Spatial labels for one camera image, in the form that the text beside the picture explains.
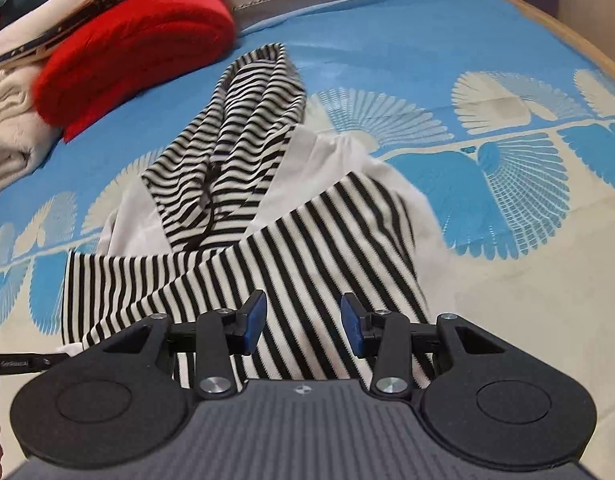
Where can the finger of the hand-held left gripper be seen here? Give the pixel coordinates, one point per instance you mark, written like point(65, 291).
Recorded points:
point(22, 362)

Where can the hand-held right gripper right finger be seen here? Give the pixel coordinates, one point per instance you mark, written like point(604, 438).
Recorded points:
point(353, 324)

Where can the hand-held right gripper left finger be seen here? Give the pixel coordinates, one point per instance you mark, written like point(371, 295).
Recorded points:
point(253, 321)

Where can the black white striped hooded top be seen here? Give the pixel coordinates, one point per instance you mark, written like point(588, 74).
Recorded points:
point(307, 240)

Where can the cream folded blanket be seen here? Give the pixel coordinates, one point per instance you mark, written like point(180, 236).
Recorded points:
point(12, 125)

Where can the red folded blanket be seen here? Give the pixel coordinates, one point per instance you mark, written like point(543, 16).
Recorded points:
point(137, 60)

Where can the blue patterned bed sheet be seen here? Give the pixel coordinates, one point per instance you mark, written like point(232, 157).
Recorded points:
point(387, 40)

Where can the black studded belt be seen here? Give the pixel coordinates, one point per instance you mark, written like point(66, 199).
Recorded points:
point(62, 27)

